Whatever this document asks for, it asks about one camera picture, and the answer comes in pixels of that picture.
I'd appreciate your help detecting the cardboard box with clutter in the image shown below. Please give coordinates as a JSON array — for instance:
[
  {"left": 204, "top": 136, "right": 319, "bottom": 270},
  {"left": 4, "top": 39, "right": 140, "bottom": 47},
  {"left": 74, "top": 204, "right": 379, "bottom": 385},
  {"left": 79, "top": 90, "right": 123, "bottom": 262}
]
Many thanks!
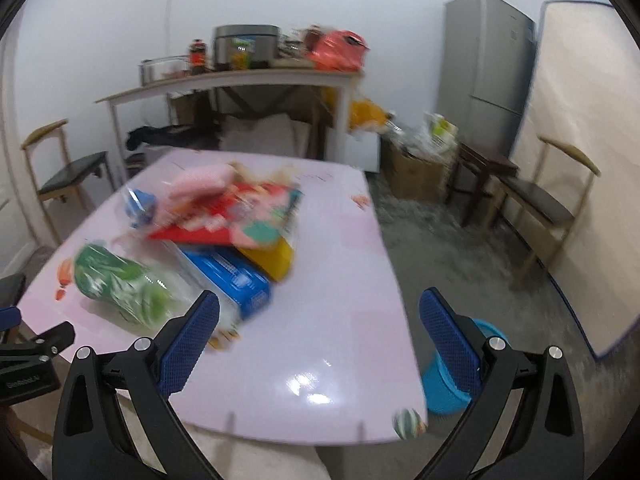
[{"left": 381, "top": 112, "right": 458, "bottom": 203}]

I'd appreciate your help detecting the wooden chair on right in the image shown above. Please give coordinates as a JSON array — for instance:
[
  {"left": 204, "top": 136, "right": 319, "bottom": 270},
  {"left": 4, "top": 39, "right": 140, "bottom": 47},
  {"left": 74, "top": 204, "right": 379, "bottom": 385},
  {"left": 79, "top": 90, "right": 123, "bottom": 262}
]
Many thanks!
[{"left": 480, "top": 134, "right": 601, "bottom": 270}]

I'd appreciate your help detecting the yellow box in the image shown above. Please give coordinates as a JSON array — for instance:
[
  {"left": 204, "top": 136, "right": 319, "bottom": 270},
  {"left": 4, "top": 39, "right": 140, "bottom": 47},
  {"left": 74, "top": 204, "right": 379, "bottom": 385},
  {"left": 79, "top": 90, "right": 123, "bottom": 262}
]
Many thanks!
[{"left": 239, "top": 236, "right": 295, "bottom": 282}]

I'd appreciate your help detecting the black clothing pile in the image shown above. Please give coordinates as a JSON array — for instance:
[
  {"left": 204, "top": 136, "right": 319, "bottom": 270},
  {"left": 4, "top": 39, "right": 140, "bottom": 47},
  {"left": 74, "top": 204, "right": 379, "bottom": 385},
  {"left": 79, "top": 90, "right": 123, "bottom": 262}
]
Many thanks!
[{"left": 125, "top": 124, "right": 221, "bottom": 152}]

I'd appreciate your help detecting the blue carton box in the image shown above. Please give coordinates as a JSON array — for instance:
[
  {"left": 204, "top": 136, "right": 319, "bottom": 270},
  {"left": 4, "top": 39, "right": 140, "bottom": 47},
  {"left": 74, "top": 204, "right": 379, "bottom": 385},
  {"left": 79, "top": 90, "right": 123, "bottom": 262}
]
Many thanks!
[{"left": 179, "top": 246, "right": 271, "bottom": 321}]

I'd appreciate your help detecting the grey rice cooker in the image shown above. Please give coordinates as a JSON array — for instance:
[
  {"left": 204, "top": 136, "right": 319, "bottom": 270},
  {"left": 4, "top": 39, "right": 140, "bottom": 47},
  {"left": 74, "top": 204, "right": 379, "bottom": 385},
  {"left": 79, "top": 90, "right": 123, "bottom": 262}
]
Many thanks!
[{"left": 213, "top": 24, "right": 280, "bottom": 70}]

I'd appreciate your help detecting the wooden chair on left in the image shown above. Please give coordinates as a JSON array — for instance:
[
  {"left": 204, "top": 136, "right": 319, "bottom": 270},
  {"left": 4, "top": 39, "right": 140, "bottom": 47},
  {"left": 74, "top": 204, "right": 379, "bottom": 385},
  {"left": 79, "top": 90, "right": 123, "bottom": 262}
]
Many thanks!
[{"left": 21, "top": 119, "right": 116, "bottom": 245}]

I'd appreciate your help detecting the blue small wrapper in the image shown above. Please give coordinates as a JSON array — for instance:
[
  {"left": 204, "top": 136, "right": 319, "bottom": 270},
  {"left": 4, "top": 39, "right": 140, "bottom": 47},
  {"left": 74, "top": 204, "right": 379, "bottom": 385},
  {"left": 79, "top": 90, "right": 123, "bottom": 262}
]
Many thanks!
[{"left": 125, "top": 188, "right": 157, "bottom": 229}]

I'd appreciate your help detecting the glass bowl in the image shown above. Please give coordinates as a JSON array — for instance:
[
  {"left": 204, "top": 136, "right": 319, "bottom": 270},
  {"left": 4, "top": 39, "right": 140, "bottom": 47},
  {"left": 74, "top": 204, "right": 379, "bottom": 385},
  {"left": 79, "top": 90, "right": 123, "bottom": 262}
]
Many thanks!
[{"left": 139, "top": 55, "right": 190, "bottom": 87}]

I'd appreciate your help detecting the yellow plastic bag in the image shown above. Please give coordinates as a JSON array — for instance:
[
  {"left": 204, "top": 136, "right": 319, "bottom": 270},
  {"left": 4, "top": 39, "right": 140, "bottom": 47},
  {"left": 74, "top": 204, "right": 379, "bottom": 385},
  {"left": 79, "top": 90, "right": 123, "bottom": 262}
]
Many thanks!
[{"left": 320, "top": 87, "right": 387, "bottom": 133}]

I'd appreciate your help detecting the silver refrigerator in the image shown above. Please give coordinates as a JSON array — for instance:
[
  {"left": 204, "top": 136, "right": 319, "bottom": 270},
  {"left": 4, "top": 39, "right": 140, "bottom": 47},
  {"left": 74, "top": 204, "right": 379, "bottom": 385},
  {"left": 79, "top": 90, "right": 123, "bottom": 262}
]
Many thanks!
[{"left": 435, "top": 0, "right": 536, "bottom": 156}]

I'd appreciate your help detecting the green snack bag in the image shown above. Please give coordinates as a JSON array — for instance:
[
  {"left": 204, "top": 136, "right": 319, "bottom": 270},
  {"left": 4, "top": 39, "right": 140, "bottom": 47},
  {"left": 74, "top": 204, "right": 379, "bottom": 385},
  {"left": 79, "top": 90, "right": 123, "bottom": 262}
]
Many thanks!
[{"left": 73, "top": 244, "right": 188, "bottom": 328}]

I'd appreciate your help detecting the white side table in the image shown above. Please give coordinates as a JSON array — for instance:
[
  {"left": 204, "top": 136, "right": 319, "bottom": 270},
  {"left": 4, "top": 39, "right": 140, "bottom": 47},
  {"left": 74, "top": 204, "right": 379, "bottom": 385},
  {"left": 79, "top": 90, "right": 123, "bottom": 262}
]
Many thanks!
[{"left": 96, "top": 68, "right": 364, "bottom": 181}]

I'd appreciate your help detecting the red plastic bag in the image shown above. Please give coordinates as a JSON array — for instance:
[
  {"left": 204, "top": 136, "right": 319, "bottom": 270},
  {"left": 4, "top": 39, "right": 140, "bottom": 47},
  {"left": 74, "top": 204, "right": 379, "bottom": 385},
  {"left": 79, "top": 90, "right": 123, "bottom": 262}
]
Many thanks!
[{"left": 307, "top": 30, "right": 369, "bottom": 73}]

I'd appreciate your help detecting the pink packet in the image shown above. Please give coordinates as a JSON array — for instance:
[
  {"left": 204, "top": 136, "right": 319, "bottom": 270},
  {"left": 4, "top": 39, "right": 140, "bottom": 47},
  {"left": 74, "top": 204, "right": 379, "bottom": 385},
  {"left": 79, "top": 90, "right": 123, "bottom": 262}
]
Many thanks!
[{"left": 168, "top": 164, "right": 238, "bottom": 200}]

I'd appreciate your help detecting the wooden chair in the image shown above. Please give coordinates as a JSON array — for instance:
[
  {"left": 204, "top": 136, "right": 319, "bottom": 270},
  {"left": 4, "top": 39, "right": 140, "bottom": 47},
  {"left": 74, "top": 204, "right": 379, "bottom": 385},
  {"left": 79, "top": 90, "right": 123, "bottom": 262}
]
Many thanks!
[
  {"left": 21, "top": 119, "right": 116, "bottom": 245},
  {"left": 480, "top": 134, "right": 601, "bottom": 270}
]

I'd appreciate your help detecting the dark sauce jar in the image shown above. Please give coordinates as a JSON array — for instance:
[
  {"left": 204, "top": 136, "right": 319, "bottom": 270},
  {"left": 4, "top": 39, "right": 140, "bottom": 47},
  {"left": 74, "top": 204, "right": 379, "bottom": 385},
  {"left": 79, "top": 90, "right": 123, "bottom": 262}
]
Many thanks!
[{"left": 189, "top": 39, "right": 206, "bottom": 75}]

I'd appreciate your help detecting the red snack bag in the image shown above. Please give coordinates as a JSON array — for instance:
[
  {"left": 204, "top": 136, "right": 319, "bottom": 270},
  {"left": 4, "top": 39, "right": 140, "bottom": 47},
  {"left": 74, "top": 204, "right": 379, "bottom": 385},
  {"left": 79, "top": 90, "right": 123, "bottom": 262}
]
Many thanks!
[{"left": 146, "top": 182, "right": 303, "bottom": 249}]

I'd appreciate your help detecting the white mattress panel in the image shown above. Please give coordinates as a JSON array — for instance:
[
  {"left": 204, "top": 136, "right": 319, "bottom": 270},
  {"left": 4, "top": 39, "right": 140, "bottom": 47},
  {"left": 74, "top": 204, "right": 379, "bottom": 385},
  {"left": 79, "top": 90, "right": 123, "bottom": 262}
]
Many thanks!
[{"left": 512, "top": 0, "right": 639, "bottom": 359}]

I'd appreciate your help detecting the dark wooden stool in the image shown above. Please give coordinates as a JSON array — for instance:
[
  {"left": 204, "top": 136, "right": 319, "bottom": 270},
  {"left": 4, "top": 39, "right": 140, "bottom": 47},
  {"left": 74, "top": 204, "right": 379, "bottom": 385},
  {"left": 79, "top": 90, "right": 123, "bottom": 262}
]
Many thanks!
[{"left": 445, "top": 143, "right": 518, "bottom": 226}]

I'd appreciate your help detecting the blue plastic trash basket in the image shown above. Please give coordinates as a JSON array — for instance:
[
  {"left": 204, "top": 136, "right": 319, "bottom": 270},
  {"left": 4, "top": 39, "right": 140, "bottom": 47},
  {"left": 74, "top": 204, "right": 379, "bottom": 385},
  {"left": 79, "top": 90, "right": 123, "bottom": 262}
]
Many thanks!
[{"left": 421, "top": 314, "right": 506, "bottom": 416}]

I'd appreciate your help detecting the pickle jar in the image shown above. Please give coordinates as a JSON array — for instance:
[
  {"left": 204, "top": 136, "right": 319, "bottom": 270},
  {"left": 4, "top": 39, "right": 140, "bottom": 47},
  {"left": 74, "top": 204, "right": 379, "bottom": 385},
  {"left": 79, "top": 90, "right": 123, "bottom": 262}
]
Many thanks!
[{"left": 230, "top": 38, "right": 254, "bottom": 70}]

